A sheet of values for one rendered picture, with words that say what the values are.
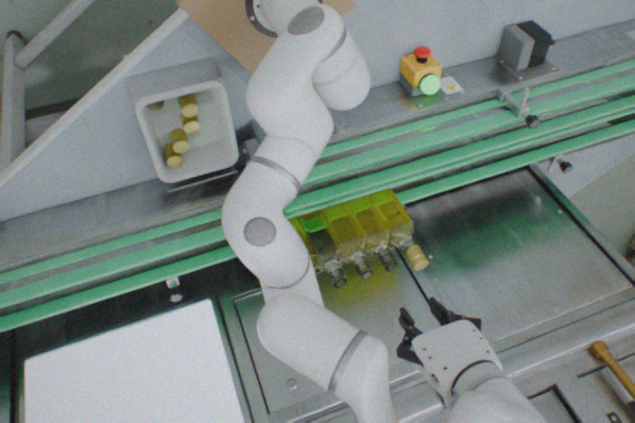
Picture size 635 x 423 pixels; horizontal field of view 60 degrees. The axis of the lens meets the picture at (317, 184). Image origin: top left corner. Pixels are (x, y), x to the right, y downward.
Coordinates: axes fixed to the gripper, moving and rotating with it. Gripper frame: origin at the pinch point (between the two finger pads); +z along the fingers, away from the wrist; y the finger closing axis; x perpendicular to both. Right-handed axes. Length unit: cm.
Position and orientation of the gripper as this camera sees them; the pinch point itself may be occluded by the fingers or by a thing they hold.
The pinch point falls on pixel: (421, 315)
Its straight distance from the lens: 92.1
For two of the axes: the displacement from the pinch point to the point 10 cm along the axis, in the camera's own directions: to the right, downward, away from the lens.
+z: -3.2, -4.0, 8.6
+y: 9.4, -2.7, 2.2
